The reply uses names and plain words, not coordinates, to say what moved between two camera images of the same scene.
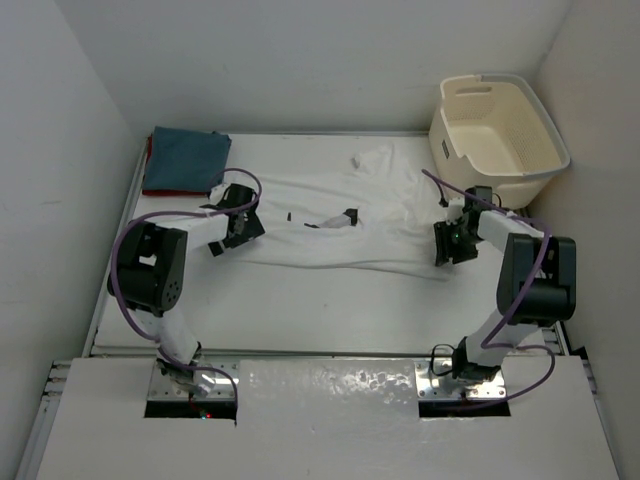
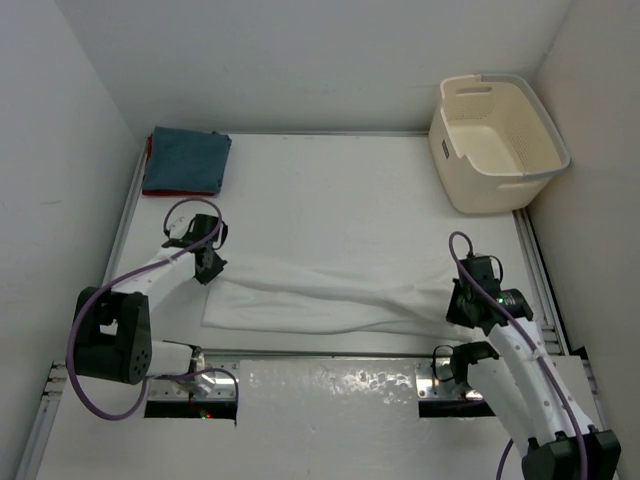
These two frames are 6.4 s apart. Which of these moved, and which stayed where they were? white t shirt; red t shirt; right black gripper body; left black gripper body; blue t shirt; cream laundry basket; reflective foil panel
Moved: left black gripper body; right black gripper body; white t shirt
Stayed: red t shirt; cream laundry basket; blue t shirt; reflective foil panel
